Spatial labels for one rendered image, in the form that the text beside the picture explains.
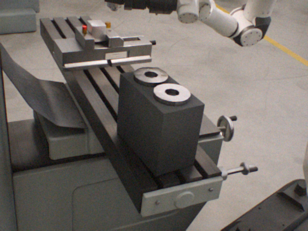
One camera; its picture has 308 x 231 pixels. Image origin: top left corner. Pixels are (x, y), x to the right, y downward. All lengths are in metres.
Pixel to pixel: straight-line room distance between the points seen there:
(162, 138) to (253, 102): 2.53
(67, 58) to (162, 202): 0.69
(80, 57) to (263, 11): 0.64
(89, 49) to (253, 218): 0.82
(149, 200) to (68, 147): 0.46
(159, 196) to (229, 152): 1.83
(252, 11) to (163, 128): 0.64
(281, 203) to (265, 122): 1.68
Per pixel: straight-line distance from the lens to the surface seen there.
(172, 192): 1.08
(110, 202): 1.65
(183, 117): 1.03
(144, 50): 1.65
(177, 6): 1.38
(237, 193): 2.57
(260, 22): 1.51
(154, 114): 1.02
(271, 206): 1.64
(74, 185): 1.53
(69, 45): 1.60
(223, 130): 1.87
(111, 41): 1.58
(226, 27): 1.49
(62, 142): 1.41
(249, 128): 3.17
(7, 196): 1.44
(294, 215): 1.64
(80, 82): 1.49
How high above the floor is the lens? 1.64
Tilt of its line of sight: 32 degrees down
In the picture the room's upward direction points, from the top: 6 degrees clockwise
